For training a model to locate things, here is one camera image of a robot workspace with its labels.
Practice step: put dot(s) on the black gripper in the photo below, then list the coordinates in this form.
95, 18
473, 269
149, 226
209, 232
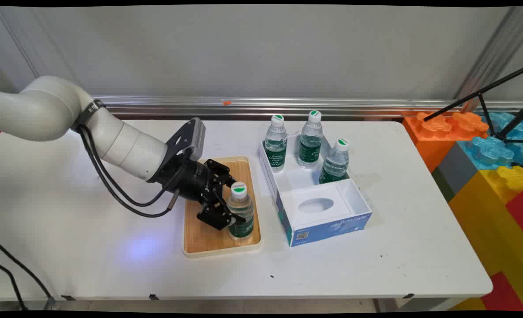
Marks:
190, 179

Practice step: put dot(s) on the water bottle green label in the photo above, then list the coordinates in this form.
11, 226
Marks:
276, 150
334, 168
310, 145
242, 221

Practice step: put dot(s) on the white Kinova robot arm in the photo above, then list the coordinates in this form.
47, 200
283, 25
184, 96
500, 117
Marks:
45, 110

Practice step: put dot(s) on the wooden tray cream rim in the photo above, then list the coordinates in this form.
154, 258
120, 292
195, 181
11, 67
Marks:
208, 240

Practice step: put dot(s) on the white and blue cardboard box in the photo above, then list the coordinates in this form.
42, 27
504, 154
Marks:
318, 229

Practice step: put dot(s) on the orange foam block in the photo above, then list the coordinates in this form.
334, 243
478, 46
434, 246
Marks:
438, 126

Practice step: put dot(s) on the grey foam block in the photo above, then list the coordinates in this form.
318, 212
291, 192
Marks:
457, 172

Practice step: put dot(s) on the giant colourful toy bricks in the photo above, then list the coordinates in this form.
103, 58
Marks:
491, 212

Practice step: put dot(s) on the light blue foam block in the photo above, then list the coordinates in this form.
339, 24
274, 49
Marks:
491, 150

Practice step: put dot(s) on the black tripod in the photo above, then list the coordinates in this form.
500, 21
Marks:
477, 93

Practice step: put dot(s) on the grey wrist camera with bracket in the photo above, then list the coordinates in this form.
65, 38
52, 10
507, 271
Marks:
195, 137

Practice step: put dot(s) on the aluminium wall rail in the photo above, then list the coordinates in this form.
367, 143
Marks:
332, 106

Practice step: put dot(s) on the white table frame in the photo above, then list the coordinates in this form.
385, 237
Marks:
420, 304

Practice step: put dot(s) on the aluminium corner post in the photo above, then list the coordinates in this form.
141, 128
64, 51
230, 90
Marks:
495, 53

